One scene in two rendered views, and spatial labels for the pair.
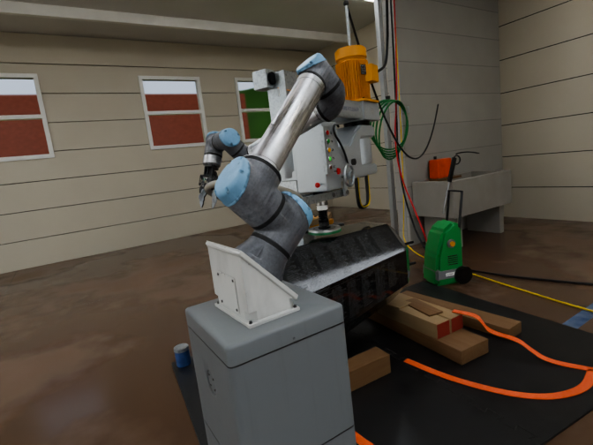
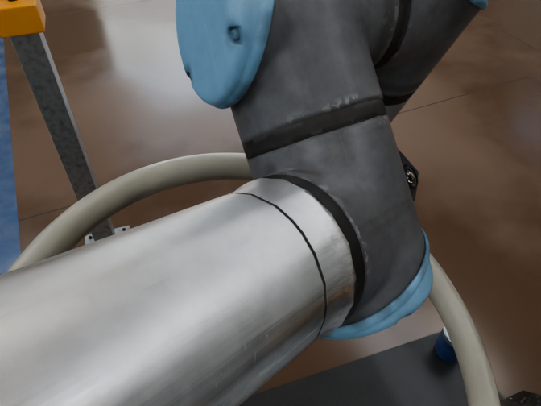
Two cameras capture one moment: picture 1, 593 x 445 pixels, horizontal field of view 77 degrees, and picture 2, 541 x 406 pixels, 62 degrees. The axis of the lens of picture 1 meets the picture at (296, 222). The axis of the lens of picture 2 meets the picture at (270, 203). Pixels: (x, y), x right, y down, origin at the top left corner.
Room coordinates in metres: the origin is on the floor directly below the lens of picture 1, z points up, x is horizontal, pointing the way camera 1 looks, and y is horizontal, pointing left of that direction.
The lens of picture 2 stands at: (1.89, 0.01, 1.56)
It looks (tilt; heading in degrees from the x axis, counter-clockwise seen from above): 44 degrees down; 97
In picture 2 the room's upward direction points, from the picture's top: straight up
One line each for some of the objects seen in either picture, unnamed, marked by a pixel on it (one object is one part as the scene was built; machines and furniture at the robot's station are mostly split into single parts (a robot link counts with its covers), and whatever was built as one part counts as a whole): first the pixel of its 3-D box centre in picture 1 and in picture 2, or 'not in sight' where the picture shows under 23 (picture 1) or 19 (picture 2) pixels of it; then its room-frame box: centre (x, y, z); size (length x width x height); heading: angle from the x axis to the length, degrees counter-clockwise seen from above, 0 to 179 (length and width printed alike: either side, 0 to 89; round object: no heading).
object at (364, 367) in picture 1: (364, 368); not in sight; (2.03, -0.29, 0.07); 0.30 x 0.12 x 0.12; 119
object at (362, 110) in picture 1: (337, 114); not in sight; (2.70, -0.37, 1.60); 0.96 x 0.25 x 0.17; 146
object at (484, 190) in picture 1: (463, 207); not in sight; (5.07, -2.30, 0.43); 1.30 x 0.62 x 0.86; 122
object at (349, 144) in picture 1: (346, 159); not in sight; (2.73, -0.41, 1.28); 0.74 x 0.23 x 0.49; 146
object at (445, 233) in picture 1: (443, 237); not in sight; (3.50, -1.38, 0.43); 0.35 x 0.35 x 0.87; 11
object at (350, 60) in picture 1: (354, 77); not in sight; (2.95, -0.56, 1.88); 0.31 x 0.28 x 0.40; 56
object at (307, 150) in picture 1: (323, 159); not in sight; (2.48, -0.22, 1.30); 0.36 x 0.22 x 0.45; 146
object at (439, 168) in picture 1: (442, 167); not in sight; (5.18, -2.09, 1.00); 0.50 x 0.22 x 0.33; 122
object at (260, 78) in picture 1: (265, 79); not in sight; (3.28, 0.12, 2.00); 0.20 x 0.18 x 0.15; 26
